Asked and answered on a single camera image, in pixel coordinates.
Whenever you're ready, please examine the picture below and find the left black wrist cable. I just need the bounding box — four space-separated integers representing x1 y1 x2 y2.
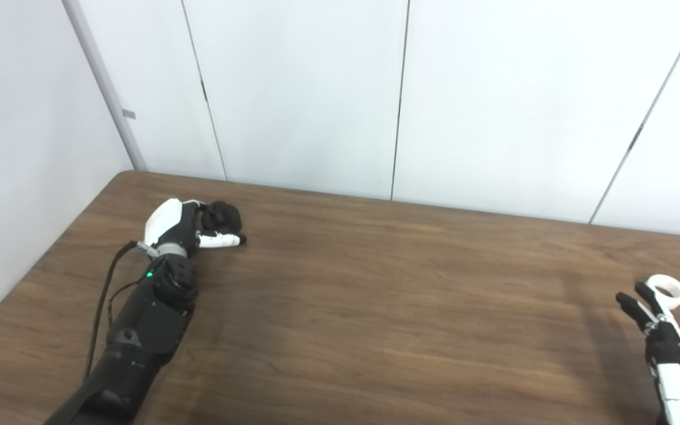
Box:
83 239 155 380

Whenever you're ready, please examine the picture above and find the white plastic ring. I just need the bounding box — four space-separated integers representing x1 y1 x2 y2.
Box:
646 274 680 309

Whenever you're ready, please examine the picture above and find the grey wall corner strip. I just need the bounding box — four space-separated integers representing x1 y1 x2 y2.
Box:
61 0 149 172

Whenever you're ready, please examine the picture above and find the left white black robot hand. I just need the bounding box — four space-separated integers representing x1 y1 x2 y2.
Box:
143 198 248 252

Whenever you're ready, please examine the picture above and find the round black plastic part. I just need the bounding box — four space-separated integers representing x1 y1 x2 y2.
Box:
201 201 244 234

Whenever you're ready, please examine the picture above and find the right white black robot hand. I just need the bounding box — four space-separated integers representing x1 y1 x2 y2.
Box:
615 282 680 425

